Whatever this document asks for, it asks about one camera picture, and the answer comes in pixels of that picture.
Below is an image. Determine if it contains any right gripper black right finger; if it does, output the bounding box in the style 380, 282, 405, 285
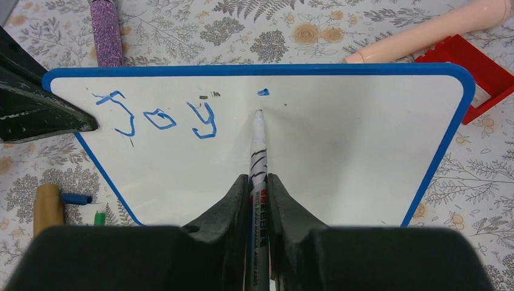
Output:
268, 174, 493, 290

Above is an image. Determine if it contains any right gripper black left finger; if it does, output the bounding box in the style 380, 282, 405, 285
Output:
5, 175, 249, 290

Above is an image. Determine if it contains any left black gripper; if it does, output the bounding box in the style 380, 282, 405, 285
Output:
1, 27, 99, 144

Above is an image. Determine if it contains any blue-capped marker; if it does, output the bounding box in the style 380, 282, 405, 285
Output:
245, 110, 270, 290

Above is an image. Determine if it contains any blue-framed whiteboard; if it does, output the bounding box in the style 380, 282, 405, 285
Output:
42, 62, 475, 226

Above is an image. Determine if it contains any blue marker cap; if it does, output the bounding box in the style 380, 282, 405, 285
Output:
61, 193, 93, 206

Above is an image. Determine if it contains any purple patterned microphone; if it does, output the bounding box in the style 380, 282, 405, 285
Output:
89, 0, 124, 67

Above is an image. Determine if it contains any green-capped marker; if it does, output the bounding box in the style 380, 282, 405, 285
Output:
93, 212, 106, 226

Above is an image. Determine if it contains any floral patterned table mat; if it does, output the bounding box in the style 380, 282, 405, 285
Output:
1, 1, 513, 290

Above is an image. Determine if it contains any red rectangular tray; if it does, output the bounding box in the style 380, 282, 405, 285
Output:
415, 35, 513, 125

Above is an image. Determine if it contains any pink plastic cylinder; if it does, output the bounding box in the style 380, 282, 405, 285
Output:
343, 0, 513, 64

